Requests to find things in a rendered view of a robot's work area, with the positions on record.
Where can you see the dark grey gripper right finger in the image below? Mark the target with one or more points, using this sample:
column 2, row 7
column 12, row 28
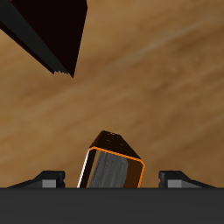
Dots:
column 173, row 180

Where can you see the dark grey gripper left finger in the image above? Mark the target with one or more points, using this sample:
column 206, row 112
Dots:
column 50, row 180

